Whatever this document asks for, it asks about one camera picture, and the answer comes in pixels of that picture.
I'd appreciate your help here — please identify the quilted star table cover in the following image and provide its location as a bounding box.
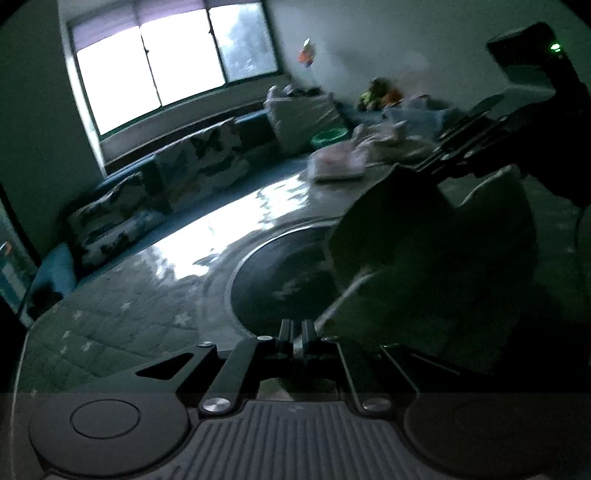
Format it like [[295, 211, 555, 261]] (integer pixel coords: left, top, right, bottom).
[[13, 156, 591, 398]]

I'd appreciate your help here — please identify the dark blue sofa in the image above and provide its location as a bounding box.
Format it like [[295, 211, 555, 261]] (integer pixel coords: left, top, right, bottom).
[[25, 110, 279, 319]]

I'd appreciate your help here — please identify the green plush toy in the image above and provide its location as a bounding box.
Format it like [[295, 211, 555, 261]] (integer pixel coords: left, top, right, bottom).
[[356, 77, 404, 111]]

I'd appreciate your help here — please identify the pastel striped baby garment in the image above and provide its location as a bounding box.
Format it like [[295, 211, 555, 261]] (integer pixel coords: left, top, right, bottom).
[[315, 166, 548, 363]]

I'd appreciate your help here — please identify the colourful pinwheel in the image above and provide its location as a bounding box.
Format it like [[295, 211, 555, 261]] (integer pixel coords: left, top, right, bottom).
[[297, 38, 315, 68]]

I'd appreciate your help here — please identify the green plastic basin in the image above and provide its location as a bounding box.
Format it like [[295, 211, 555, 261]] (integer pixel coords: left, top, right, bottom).
[[311, 127, 349, 150]]

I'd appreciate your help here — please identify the window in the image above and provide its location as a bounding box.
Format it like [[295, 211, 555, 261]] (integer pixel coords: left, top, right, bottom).
[[66, 1, 281, 137]]

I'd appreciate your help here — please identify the white pillow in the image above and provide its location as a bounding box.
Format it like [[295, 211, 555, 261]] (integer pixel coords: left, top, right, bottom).
[[263, 85, 345, 156]]

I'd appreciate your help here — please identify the butterfly print cushion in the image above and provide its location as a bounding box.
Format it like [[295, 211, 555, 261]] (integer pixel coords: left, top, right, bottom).
[[153, 118, 250, 212]]

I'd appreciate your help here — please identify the white tissue pack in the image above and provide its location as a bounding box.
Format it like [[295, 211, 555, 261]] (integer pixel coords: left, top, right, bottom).
[[307, 140, 366, 182]]

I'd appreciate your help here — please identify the beige crumpled cloth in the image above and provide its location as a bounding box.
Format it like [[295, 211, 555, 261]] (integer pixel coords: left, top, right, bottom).
[[352, 121, 436, 165]]

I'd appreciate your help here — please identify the clear plastic storage box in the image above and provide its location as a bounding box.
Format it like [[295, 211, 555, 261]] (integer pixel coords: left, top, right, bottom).
[[382, 95, 456, 138]]

